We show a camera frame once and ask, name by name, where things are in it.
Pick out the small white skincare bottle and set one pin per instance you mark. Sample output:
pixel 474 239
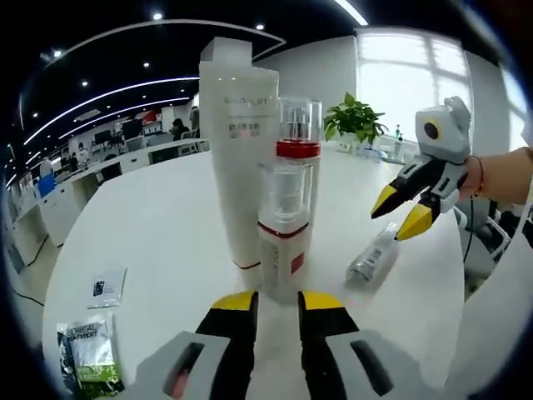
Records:
pixel 283 250

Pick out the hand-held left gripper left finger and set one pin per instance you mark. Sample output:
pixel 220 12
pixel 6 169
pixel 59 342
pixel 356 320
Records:
pixel 233 346

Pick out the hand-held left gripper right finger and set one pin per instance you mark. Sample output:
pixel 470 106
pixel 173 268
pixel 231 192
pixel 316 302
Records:
pixel 320 346

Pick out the white office chair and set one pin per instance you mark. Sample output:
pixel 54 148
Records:
pixel 491 237

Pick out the blue box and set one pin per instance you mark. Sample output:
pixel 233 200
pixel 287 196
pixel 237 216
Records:
pixel 46 186

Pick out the person's right hand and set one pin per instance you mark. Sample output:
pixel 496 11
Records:
pixel 472 179

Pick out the large bright window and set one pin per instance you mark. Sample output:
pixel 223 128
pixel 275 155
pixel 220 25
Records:
pixel 412 75

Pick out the white skincare sachet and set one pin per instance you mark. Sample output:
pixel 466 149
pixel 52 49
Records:
pixel 108 287

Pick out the tall white skincare tube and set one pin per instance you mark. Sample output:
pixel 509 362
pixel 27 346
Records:
pixel 233 166

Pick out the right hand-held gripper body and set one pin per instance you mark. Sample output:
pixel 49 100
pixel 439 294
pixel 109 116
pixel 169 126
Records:
pixel 445 137

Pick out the green potted plant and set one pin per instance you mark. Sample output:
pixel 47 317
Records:
pixel 354 118

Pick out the black green skincare sachet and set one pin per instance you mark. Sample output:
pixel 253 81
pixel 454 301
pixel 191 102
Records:
pixel 89 350

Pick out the small clear bottle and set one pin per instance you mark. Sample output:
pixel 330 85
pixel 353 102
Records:
pixel 370 258

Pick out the row of white office desks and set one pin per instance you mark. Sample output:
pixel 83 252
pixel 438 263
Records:
pixel 54 208

